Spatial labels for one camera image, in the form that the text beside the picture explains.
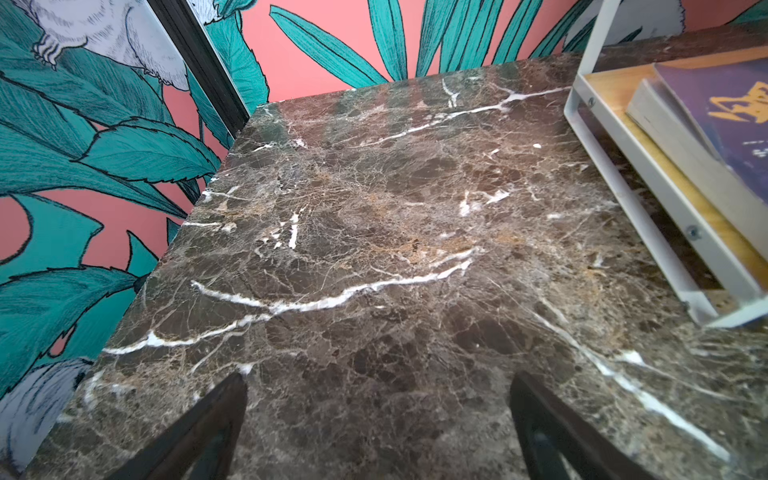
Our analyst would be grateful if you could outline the white wooden book rack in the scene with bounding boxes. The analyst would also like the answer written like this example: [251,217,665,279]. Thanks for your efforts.
[564,1,767,328]

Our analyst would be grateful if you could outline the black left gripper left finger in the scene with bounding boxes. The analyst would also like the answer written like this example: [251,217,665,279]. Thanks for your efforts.
[109,372,247,479]

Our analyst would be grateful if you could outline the black corner frame post left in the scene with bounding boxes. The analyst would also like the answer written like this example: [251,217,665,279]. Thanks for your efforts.
[148,0,250,138]

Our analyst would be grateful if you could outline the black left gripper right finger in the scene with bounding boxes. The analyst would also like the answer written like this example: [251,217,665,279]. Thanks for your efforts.
[509,371,653,479]

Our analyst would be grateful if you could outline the purple book on lower shelf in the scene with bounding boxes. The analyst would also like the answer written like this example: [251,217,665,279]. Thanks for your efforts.
[626,58,767,255]

